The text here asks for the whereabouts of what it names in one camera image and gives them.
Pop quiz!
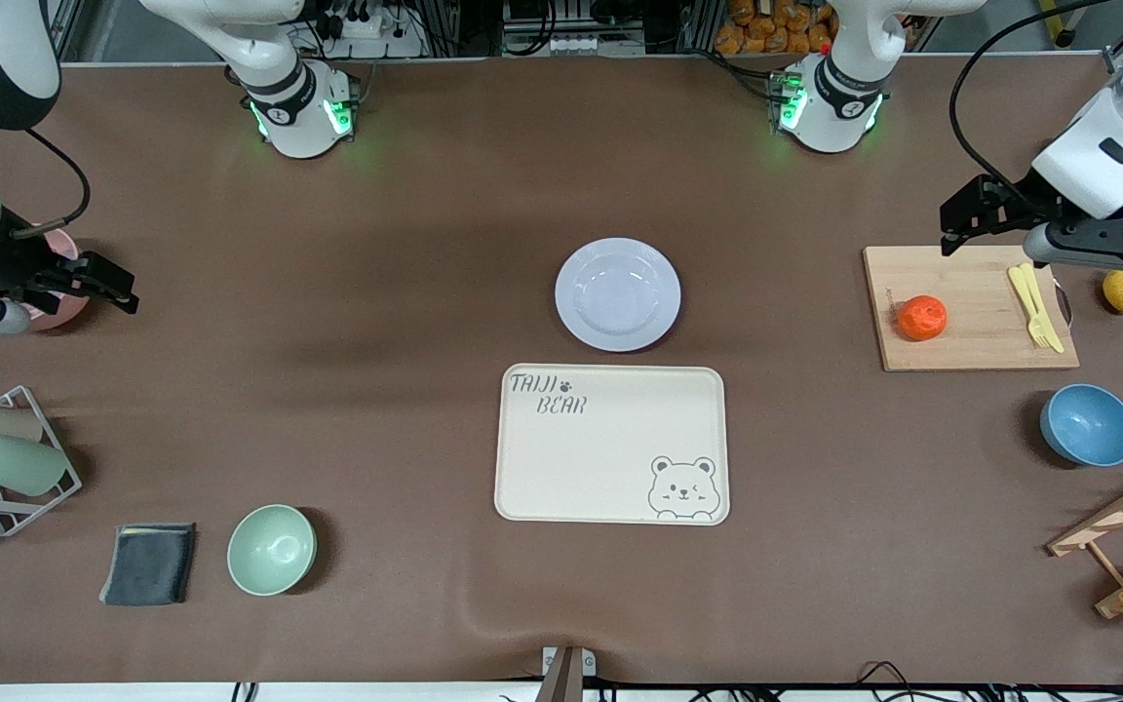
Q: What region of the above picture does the orange fruit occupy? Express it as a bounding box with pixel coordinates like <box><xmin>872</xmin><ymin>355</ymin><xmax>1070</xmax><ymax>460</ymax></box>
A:
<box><xmin>898</xmin><ymin>295</ymin><xmax>949</xmax><ymax>342</ymax></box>

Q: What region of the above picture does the pale lavender round plate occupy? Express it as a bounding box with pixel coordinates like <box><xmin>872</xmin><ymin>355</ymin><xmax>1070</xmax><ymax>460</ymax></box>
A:
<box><xmin>555</xmin><ymin>238</ymin><xmax>682</xmax><ymax>353</ymax></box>

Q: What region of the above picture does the pink bowl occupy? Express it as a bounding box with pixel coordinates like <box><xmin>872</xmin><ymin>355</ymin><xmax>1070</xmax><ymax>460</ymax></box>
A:
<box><xmin>16</xmin><ymin>229</ymin><xmax>94</xmax><ymax>333</ymax></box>

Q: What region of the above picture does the wooden cutting board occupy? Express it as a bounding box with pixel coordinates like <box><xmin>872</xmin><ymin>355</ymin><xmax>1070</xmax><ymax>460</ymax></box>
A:
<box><xmin>863</xmin><ymin>245</ymin><xmax>1080</xmax><ymax>372</ymax></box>

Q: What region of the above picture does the yellow plastic fork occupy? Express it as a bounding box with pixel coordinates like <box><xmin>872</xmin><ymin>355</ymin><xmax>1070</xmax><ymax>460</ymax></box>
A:
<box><xmin>1008</xmin><ymin>266</ymin><xmax>1056</xmax><ymax>350</ymax></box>

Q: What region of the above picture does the green cup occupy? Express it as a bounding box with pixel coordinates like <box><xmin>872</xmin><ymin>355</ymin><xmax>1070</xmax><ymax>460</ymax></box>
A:
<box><xmin>0</xmin><ymin>433</ymin><xmax>68</xmax><ymax>497</ymax></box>

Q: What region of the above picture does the blue bowl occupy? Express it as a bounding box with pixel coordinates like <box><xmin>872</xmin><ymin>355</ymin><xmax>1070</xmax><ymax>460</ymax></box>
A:
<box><xmin>1040</xmin><ymin>384</ymin><xmax>1123</xmax><ymax>468</ymax></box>

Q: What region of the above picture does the pile of orange toy food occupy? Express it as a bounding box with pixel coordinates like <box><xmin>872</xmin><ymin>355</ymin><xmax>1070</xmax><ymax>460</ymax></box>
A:
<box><xmin>715</xmin><ymin>0</ymin><xmax>837</xmax><ymax>57</ymax></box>

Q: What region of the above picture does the dark grey folded cloth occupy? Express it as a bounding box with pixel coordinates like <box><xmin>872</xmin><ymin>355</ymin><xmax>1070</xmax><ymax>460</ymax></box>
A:
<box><xmin>99</xmin><ymin>524</ymin><xmax>197</xmax><ymax>607</ymax></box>

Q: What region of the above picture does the green bowl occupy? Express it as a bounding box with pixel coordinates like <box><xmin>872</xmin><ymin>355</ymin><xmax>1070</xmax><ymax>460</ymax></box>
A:
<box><xmin>227</xmin><ymin>504</ymin><xmax>317</xmax><ymax>597</ymax></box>

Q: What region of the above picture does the wooden mug rack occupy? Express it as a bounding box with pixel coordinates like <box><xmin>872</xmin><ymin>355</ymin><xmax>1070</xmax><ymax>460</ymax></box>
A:
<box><xmin>1047</xmin><ymin>458</ymin><xmax>1123</xmax><ymax>620</ymax></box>

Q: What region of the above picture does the white power strip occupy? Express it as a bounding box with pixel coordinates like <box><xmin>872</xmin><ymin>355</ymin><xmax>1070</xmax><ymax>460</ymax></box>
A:
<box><xmin>313</xmin><ymin>8</ymin><xmax>428</xmax><ymax>59</ymax></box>

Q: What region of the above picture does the cream tray with bear print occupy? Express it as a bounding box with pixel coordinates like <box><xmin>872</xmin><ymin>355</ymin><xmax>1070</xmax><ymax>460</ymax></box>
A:
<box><xmin>494</xmin><ymin>365</ymin><xmax>730</xmax><ymax>527</ymax></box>

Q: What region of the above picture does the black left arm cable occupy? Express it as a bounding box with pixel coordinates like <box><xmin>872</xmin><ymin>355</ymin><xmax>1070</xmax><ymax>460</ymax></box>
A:
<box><xmin>949</xmin><ymin>0</ymin><xmax>1123</xmax><ymax>211</ymax></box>

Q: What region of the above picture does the grey wire cup rack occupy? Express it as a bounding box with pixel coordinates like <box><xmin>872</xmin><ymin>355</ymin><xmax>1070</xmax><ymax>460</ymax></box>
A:
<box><xmin>0</xmin><ymin>385</ymin><xmax>83</xmax><ymax>538</ymax></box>

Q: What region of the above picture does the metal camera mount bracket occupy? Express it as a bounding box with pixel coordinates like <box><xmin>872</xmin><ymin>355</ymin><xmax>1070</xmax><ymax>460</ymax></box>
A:
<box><xmin>535</xmin><ymin>645</ymin><xmax>598</xmax><ymax>702</ymax></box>

